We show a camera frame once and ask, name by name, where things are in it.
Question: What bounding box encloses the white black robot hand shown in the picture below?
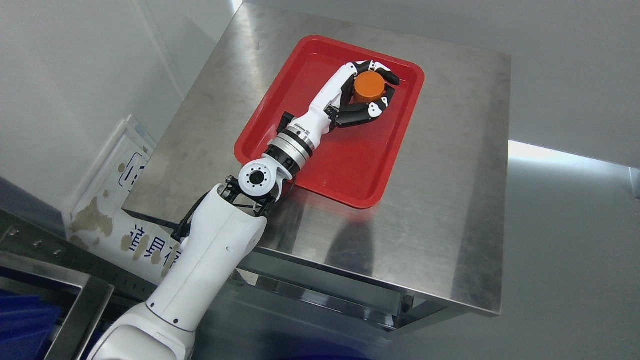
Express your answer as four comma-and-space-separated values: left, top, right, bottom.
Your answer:
275, 60, 401, 153

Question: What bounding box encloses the orange cylindrical capacitor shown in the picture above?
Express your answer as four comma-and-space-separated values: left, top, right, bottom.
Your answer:
353, 70, 386, 103

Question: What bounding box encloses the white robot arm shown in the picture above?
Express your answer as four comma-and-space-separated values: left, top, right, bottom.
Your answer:
87, 184, 267, 360

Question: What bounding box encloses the stainless steel desk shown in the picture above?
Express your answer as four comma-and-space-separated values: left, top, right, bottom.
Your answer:
123, 3, 512, 330

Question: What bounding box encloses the red plastic tray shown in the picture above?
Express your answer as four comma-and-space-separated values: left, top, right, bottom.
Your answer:
228, 35, 425, 209

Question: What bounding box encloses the white floor sign board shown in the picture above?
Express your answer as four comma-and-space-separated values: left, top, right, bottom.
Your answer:
61, 115, 182, 285

